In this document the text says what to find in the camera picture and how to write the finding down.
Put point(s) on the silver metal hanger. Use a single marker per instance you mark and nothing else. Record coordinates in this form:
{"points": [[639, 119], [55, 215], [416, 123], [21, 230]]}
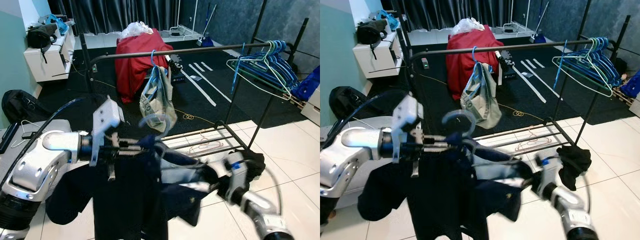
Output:
{"points": [[457, 116], [150, 119]]}

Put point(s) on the navy printed shirt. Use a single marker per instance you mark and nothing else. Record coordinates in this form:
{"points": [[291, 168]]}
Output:
{"points": [[130, 200], [440, 200]]}

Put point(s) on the pink hanger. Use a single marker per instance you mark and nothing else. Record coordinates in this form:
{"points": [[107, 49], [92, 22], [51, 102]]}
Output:
{"points": [[532, 142], [205, 145]]}

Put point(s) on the grey beige garment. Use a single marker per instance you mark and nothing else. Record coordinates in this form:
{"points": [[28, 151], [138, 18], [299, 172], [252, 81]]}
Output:
{"points": [[482, 102], [160, 105]]}

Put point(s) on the small grey floor box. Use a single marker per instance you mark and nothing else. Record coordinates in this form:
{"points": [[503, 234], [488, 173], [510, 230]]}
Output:
{"points": [[425, 62], [95, 68]]}

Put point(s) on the thin black rod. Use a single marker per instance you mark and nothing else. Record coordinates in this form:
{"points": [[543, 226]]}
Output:
{"points": [[72, 74], [390, 70]]}

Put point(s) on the black phone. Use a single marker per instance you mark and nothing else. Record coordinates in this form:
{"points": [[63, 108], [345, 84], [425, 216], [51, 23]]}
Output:
{"points": [[28, 135]]}

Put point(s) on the white floor slat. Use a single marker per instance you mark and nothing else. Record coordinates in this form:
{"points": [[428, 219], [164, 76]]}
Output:
{"points": [[198, 87], [541, 79], [211, 82], [528, 84]]}

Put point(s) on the black backpack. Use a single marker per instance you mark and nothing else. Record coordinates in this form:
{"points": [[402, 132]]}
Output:
{"points": [[22, 105], [350, 102]]}

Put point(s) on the black metal device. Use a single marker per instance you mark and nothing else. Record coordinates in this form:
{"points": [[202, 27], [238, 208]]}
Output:
{"points": [[506, 64], [176, 67]]}

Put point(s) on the red cloth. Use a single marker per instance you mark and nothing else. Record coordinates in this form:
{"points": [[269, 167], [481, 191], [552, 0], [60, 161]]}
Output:
{"points": [[137, 55], [467, 50]]}

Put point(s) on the grey ottoman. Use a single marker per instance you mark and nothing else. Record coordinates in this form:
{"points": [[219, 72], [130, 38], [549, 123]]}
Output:
{"points": [[10, 160], [332, 135]]}

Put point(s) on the white shelf unit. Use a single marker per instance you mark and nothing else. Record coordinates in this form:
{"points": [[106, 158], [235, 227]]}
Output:
{"points": [[45, 65], [375, 60]]}

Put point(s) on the black long case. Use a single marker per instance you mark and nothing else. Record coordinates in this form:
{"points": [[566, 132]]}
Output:
{"points": [[7, 137]]}

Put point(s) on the white low platform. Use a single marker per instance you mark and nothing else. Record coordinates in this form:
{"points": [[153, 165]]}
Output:
{"points": [[430, 36], [100, 39]]}

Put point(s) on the wooden pallet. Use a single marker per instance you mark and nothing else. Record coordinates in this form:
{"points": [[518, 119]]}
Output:
{"points": [[296, 102], [625, 96]]}

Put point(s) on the black clothes rack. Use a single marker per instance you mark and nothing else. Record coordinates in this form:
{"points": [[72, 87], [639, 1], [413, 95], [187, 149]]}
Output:
{"points": [[525, 47], [200, 50]]}

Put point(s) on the white plastic bag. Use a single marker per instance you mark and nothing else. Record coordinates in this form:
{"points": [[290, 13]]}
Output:
{"points": [[136, 29], [467, 25]]}

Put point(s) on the white box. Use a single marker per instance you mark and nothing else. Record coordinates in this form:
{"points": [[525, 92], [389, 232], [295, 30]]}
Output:
{"points": [[636, 105], [312, 107]]}

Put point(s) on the black handbag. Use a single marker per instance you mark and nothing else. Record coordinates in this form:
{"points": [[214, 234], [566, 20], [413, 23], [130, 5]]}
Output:
{"points": [[41, 36], [371, 32]]}

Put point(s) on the blue mop head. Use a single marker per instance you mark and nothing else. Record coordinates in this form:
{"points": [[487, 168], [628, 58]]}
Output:
{"points": [[207, 41], [537, 38]]}

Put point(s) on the dark curtain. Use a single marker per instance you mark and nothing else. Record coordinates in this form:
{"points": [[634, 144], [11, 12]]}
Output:
{"points": [[450, 12], [120, 14]]}

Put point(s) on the blue plastic bag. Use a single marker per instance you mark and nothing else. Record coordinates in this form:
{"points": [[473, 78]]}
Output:
{"points": [[389, 19], [59, 22]]}

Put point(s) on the black floor bag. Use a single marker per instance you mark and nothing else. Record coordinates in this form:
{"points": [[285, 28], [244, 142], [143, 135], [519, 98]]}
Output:
{"points": [[621, 66]]}

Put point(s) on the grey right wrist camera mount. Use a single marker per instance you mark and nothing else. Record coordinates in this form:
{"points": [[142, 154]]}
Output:
{"points": [[546, 167], [236, 167]]}

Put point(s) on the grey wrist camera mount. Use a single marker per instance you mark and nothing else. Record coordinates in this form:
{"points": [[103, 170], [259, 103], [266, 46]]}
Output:
{"points": [[236, 167], [406, 114], [546, 167], [106, 117]]}

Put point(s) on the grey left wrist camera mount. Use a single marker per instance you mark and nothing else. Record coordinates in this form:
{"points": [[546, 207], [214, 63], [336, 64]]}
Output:
{"points": [[106, 117], [406, 114]]}

